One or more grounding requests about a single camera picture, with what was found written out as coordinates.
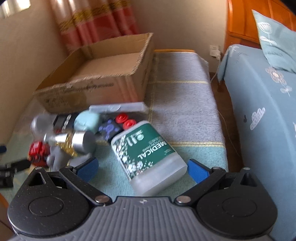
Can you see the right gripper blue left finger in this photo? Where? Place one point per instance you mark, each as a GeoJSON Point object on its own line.
{"type": "Point", "coordinates": [77, 179]}

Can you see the grey animal figurine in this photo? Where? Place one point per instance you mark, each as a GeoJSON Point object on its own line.
{"type": "Point", "coordinates": [57, 158]}

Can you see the bottle of yellow capsules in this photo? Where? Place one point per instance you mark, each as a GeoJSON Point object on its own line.
{"type": "Point", "coordinates": [73, 143]}

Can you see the pink red curtain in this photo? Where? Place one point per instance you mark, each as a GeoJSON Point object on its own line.
{"type": "Point", "coordinates": [83, 23]}

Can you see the black digital timer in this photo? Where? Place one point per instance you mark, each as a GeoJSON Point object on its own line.
{"type": "Point", "coordinates": [64, 122]}

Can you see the white medical bottle green label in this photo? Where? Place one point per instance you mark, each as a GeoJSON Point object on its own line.
{"type": "Point", "coordinates": [149, 161]}

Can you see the open cardboard box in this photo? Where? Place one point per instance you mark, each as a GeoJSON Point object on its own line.
{"type": "Point", "coordinates": [111, 71]}

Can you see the red green cube toy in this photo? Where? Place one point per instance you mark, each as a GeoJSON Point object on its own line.
{"type": "Point", "coordinates": [38, 153]}

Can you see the white wall socket plug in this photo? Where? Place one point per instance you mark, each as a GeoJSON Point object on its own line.
{"type": "Point", "coordinates": [214, 51]}

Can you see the black cube toy red buttons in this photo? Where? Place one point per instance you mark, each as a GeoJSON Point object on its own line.
{"type": "Point", "coordinates": [113, 126]}

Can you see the orange wooden headboard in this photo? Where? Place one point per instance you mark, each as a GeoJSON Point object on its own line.
{"type": "Point", "coordinates": [241, 26]}

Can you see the blue floral pillow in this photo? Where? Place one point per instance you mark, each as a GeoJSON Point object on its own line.
{"type": "Point", "coordinates": [277, 42]}

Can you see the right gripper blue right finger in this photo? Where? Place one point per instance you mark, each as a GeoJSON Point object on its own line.
{"type": "Point", "coordinates": [206, 180]}

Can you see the grey blue checked cloth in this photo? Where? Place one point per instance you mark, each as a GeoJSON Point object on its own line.
{"type": "Point", "coordinates": [182, 109]}

